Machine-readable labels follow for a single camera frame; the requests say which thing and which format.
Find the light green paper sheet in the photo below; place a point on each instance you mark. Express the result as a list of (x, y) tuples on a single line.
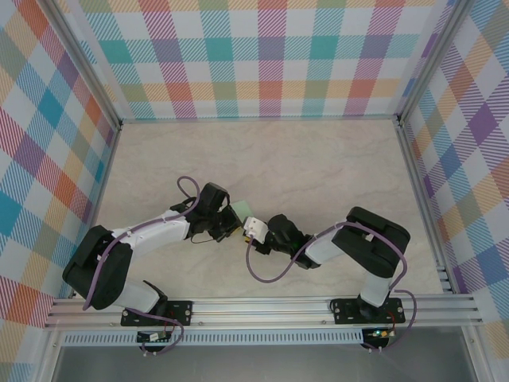
[(242, 209)]

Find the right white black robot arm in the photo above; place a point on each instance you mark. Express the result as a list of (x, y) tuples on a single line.
[(374, 242)]

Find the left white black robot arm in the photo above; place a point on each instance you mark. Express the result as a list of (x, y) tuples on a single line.
[(99, 266)]

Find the grey metal sheet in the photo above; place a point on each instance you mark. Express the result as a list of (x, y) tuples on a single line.
[(258, 364)]

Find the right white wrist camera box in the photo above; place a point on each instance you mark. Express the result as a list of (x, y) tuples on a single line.
[(256, 228)]

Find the long aluminium mounting rail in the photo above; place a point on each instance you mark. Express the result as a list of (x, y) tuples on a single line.
[(258, 312)]

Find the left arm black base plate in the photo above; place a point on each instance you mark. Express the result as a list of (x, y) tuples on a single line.
[(183, 312)]

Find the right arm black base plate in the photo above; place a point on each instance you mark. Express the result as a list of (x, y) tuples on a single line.
[(346, 312)]

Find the thin aluminium cross rail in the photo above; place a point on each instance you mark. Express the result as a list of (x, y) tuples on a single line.
[(258, 118)]

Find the aluminium side rail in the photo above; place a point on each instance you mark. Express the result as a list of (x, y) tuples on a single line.
[(424, 207), (96, 207)]

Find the aluminium frame post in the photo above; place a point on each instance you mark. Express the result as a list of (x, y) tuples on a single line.
[(432, 59), (89, 71)]

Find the aluminium frame leg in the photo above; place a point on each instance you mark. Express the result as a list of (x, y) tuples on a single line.
[(477, 358), (49, 358)]

